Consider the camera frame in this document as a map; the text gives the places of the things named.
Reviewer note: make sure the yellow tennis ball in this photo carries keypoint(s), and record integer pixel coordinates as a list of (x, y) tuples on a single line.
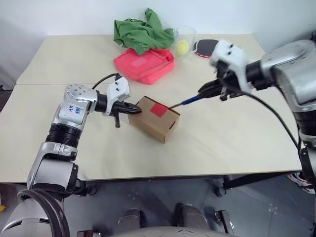
[(182, 47)]

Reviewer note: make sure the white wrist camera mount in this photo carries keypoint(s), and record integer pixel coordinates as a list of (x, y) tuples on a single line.
[(229, 53), (118, 90)]

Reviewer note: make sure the black stand base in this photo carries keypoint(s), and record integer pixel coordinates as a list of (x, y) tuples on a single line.
[(5, 97)]

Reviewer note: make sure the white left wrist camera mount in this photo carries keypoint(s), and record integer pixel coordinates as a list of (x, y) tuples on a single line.
[(118, 90)]

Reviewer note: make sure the black castor wheel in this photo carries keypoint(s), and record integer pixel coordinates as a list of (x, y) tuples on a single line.
[(221, 190), (90, 189)]

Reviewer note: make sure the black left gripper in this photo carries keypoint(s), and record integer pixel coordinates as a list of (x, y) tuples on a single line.
[(121, 107)]

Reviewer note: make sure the white red sneaker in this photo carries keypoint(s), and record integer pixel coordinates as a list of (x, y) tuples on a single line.
[(300, 182)]

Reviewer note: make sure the cardboard box with red tape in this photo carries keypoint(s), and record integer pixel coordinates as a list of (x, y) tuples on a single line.
[(153, 123)]

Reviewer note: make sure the black table tennis paddle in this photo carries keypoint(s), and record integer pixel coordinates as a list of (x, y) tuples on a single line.
[(206, 47)]

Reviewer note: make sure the clear plastic measuring cup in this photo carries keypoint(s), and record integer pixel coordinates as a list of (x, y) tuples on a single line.
[(190, 33)]

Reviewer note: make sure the crumpled green cloth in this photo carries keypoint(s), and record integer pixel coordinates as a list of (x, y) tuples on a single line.
[(140, 34)]

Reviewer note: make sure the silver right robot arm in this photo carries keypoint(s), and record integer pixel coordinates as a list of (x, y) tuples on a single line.
[(291, 64)]

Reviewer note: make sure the dark rounded grey shape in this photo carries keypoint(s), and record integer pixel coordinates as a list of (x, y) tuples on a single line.
[(191, 216), (132, 219)]

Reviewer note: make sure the grey robot torso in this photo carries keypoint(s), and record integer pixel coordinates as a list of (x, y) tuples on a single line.
[(172, 232)]

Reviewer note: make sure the black table leg bar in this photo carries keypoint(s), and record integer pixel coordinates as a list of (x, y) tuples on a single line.
[(259, 179)]

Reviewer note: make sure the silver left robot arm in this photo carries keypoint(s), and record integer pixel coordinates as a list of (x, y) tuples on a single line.
[(61, 170)]

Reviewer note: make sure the pink fabric pouch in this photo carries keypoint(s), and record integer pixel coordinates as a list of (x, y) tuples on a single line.
[(145, 67)]

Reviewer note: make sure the yellow plastic object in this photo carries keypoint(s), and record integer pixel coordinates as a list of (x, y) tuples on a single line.
[(2, 208)]

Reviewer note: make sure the dark brown block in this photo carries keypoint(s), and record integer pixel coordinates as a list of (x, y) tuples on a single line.
[(224, 221), (88, 233)]

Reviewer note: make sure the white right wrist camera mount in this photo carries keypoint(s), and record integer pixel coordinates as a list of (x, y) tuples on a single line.
[(229, 53)]

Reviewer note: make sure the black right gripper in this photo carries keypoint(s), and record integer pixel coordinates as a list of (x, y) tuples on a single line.
[(229, 81)]

